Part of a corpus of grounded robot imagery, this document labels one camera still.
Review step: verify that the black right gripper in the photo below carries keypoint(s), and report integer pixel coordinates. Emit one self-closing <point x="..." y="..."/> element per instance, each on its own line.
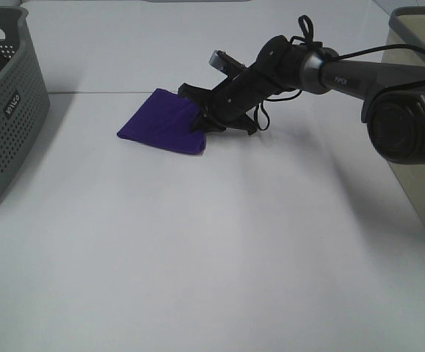
<point x="229" y="104"/>

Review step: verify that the purple towel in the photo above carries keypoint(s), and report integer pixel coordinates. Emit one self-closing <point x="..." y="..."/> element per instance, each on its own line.
<point x="164" y="121"/>

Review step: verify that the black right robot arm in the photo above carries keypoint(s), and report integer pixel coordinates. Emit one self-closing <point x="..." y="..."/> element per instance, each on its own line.
<point x="393" y="95"/>

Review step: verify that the grey perforated plastic basket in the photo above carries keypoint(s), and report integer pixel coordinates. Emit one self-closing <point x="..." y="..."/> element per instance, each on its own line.
<point x="24" y="101"/>

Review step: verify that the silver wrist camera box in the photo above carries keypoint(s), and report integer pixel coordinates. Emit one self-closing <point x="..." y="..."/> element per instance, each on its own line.
<point x="225" y="63"/>

